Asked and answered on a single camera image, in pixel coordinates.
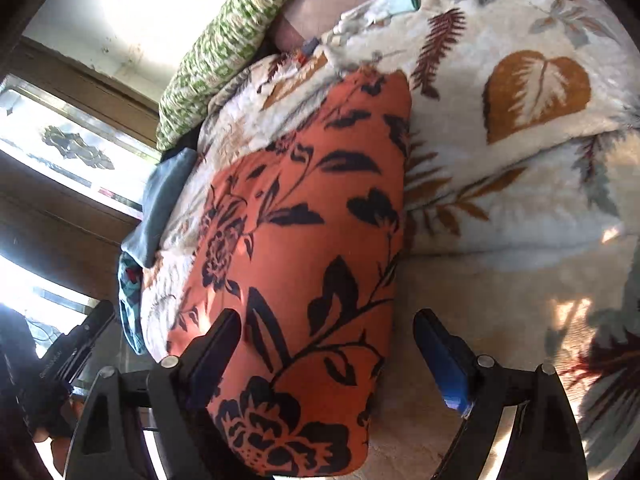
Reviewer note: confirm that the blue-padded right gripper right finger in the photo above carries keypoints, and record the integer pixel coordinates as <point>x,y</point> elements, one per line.
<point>545,440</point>

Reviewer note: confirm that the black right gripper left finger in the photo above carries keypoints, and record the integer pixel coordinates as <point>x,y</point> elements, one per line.
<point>109,441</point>

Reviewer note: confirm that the orange floral garment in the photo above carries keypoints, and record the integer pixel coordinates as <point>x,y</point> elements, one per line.
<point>302,239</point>

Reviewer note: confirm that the cream leaf-pattern blanket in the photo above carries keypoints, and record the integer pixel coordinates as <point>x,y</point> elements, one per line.
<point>520,209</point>

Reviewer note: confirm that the stained glass window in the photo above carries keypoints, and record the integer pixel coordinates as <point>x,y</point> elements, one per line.
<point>73,148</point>

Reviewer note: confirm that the blue folded cloth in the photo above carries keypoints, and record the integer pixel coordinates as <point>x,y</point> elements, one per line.
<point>160,196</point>

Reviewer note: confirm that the green patterned pillow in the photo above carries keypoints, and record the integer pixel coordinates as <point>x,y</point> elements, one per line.
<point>220,52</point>

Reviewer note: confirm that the small dark object on bed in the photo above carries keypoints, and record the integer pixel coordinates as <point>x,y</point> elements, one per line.
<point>308,47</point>

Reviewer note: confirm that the white glove with green cuff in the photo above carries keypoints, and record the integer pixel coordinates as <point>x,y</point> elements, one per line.
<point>372,12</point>

